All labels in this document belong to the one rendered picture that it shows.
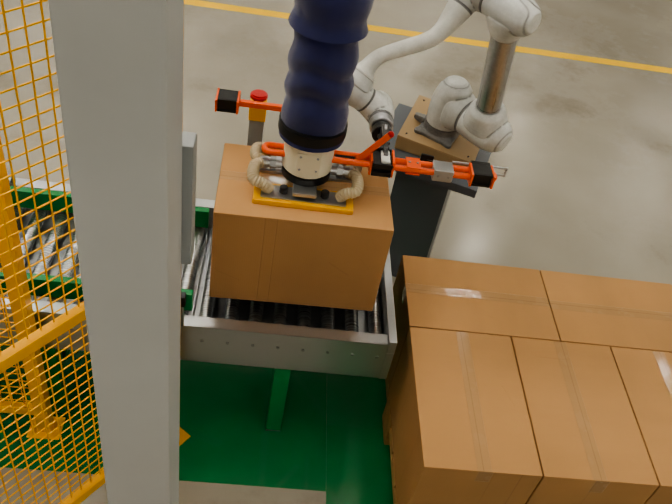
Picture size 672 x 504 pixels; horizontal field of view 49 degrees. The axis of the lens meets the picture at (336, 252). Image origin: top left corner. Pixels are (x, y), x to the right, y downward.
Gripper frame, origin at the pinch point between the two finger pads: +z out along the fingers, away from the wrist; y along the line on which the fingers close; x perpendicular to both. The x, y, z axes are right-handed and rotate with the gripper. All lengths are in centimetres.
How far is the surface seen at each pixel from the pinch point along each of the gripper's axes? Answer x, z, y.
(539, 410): -64, 54, 59
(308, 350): 18, 35, 60
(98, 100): 64, 109, -83
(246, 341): 40, 36, 59
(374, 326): -6, 23, 58
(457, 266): -43, -16, 59
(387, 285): -11, 7, 52
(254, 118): 47, -46, 19
